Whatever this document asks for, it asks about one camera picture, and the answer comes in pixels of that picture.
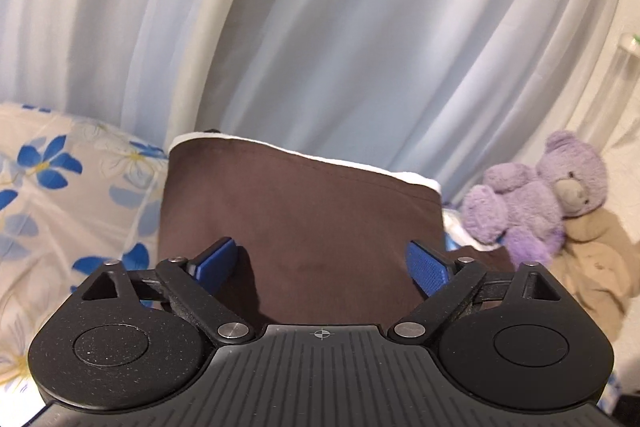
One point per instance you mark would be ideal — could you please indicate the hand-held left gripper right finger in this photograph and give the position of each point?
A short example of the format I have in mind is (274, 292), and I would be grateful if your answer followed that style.
(429, 268)

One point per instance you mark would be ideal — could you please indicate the cream curtain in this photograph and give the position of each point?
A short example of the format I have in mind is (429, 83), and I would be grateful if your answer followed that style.
(215, 37)

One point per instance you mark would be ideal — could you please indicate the blue floral bedsheet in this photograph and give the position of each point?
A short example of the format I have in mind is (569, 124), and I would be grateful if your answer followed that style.
(65, 207)

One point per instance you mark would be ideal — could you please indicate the pale blue sheer curtain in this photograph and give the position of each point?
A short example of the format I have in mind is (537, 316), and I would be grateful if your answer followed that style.
(360, 32)

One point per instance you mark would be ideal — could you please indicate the beige plush toy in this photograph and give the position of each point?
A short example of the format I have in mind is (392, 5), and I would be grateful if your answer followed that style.
(600, 257)

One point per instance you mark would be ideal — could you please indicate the purple teddy bear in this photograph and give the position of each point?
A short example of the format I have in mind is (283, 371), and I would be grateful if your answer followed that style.
(525, 202)

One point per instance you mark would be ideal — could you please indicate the white pole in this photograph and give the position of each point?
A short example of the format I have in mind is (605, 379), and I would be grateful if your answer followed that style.
(616, 92)

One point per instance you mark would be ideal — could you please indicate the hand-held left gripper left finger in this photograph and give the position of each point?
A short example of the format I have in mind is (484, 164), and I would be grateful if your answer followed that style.
(215, 263)

